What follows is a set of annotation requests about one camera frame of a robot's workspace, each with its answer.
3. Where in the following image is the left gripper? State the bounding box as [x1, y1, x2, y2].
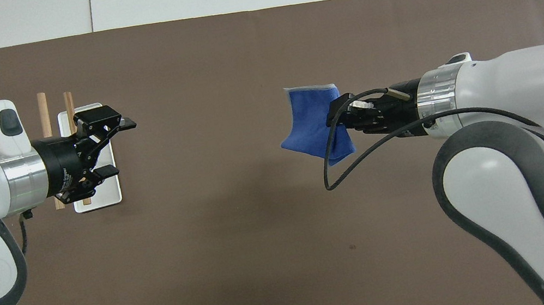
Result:
[28, 101, 148, 208]

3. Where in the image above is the wooden towel rack white base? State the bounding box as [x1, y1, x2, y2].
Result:
[36, 82, 125, 217]

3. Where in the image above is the black cable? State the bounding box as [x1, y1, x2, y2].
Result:
[310, 62, 544, 192]
[14, 209, 40, 257]

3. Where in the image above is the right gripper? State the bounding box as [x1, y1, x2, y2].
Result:
[368, 78, 428, 145]

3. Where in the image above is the blue towel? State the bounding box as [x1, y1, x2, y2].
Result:
[271, 77, 360, 175]

